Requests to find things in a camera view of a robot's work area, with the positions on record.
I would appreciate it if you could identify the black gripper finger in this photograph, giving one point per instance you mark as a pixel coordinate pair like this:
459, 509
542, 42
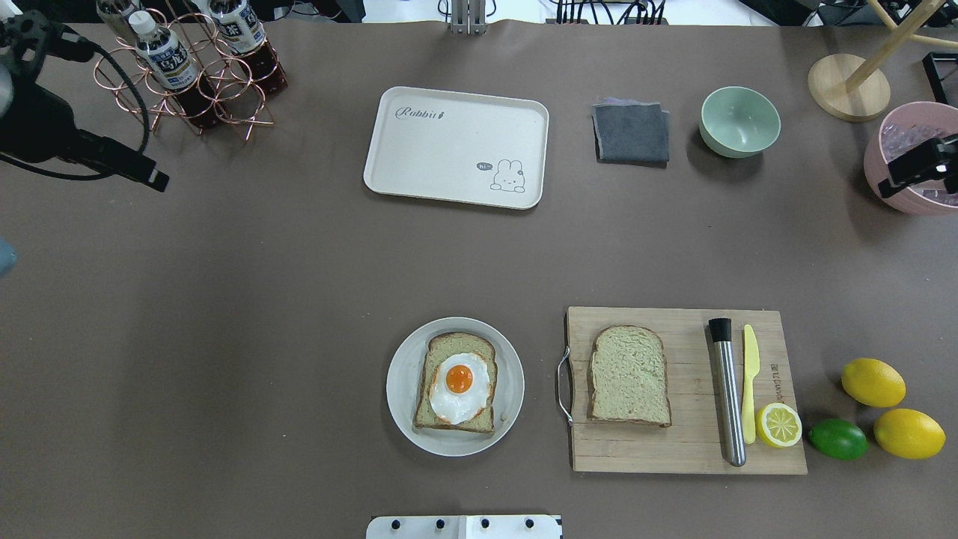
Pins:
933, 159

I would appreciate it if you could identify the plain bread slice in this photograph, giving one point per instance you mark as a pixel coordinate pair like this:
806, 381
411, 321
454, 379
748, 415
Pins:
627, 377

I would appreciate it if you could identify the cream rabbit tray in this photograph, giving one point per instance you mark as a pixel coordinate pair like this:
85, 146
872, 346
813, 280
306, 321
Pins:
458, 147

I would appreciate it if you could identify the pink bowl with ice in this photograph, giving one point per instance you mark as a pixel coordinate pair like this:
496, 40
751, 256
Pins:
922, 113

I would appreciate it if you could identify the wooden cup stand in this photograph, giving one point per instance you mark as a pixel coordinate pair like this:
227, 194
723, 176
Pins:
852, 88

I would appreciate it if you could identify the mint green bowl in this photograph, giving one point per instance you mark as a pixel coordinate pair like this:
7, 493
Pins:
738, 122

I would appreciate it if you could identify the yellow lemon upper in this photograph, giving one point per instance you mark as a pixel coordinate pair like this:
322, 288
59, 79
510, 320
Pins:
873, 383

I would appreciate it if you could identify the yellow lemon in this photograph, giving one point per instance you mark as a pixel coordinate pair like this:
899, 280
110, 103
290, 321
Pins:
908, 433
873, 383

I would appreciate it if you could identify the yellow plastic knife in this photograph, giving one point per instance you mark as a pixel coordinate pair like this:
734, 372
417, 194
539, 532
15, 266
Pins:
751, 368

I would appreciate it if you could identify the steel muddler black tip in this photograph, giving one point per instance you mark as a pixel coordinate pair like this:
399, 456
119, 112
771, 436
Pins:
733, 438

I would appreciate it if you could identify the yellow lemon lower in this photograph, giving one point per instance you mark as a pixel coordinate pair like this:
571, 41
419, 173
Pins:
908, 433

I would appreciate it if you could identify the green lime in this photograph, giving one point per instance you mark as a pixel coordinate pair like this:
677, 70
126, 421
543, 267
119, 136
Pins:
840, 439

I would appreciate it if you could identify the half cut lemon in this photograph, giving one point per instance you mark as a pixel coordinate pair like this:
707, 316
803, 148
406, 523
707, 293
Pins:
778, 425

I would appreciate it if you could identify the grey folded cloth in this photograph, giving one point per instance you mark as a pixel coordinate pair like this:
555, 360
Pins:
631, 132

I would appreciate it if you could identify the fried egg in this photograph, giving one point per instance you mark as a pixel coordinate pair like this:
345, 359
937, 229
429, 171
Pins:
461, 388

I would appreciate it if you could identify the white round plate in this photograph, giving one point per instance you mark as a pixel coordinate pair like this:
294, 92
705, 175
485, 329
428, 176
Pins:
402, 389

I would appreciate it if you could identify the tea bottle lower left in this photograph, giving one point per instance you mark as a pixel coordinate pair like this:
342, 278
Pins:
246, 38

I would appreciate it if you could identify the tea bottle upper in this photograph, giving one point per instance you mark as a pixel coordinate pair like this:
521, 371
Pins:
175, 68

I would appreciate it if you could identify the aluminium frame profile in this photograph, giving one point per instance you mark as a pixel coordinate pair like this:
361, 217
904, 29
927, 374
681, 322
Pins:
467, 17

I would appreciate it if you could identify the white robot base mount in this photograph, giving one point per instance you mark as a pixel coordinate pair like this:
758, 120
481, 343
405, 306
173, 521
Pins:
467, 526

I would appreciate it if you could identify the copper wire bottle rack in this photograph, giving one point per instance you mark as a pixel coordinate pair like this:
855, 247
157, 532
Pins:
239, 102

